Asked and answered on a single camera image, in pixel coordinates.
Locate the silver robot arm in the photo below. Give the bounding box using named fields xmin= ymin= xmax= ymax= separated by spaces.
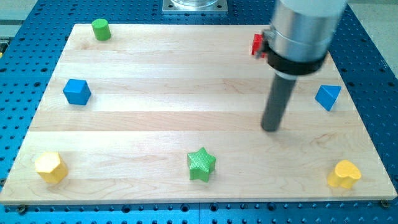
xmin=256 ymin=0 xmax=347 ymax=81

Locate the green star block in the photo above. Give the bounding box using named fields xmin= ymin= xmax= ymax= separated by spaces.
xmin=187 ymin=147 xmax=216 ymax=182

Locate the wooden board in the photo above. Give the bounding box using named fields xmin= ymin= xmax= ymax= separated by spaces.
xmin=1 ymin=24 xmax=397 ymax=205

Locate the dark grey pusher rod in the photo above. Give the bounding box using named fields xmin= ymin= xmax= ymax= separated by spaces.
xmin=261 ymin=72 xmax=297 ymax=132

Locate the red block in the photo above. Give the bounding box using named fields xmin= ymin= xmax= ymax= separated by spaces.
xmin=251 ymin=34 xmax=266 ymax=58

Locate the blue cube block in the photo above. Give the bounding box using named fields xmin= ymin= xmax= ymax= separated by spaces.
xmin=63 ymin=79 xmax=91 ymax=105

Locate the blue triangle block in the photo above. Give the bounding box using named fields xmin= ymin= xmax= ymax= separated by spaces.
xmin=315 ymin=85 xmax=341 ymax=111

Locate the green cylinder block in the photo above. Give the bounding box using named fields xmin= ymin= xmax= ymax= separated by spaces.
xmin=91 ymin=18 xmax=111 ymax=41

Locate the yellow hexagon block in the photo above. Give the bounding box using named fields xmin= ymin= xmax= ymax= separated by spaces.
xmin=35 ymin=152 xmax=68 ymax=184

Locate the yellow heart block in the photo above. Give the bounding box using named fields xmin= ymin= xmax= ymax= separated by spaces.
xmin=327 ymin=160 xmax=362 ymax=189

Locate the blue perforated table plate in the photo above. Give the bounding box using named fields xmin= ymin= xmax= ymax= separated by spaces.
xmin=1 ymin=1 xmax=397 ymax=223

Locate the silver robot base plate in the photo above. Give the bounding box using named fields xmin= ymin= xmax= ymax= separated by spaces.
xmin=162 ymin=0 xmax=228 ymax=14

